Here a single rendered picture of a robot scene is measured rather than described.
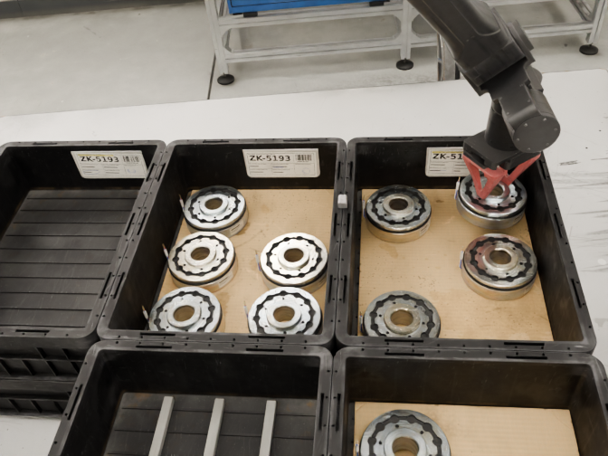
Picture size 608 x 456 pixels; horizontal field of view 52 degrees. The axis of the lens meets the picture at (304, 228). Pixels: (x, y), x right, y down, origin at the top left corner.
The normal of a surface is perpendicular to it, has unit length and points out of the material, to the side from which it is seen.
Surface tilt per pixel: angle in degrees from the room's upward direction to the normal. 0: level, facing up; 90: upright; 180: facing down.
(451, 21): 109
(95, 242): 0
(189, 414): 0
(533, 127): 90
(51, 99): 0
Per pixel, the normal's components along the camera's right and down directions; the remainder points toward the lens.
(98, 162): -0.09, 0.72
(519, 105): -0.65, -0.47
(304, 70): -0.08, -0.70
